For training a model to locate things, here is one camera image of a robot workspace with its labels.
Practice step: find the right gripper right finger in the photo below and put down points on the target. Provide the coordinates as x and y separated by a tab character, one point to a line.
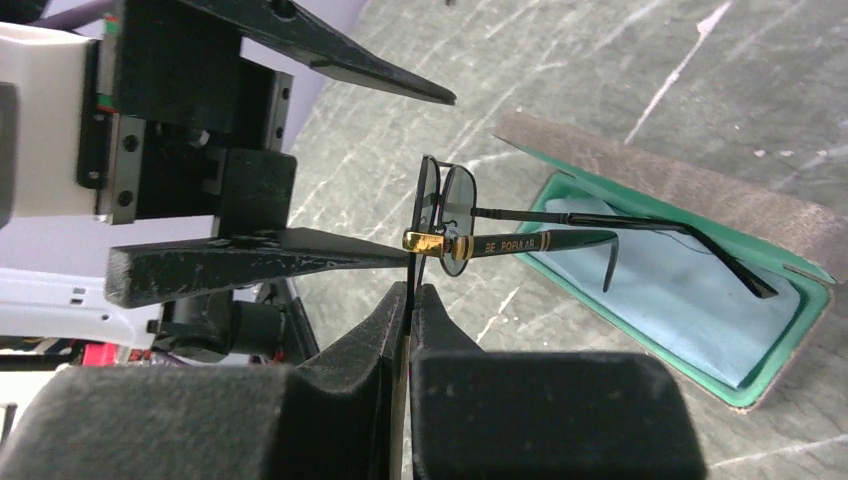
541	415

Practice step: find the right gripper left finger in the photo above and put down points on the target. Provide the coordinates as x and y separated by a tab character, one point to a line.
338	415

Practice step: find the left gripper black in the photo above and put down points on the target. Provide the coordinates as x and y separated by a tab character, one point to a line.
192	128

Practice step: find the light blue cleaning cloth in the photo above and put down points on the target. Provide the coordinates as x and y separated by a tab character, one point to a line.
671	289

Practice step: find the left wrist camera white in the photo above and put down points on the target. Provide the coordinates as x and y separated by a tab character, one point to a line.
43	78

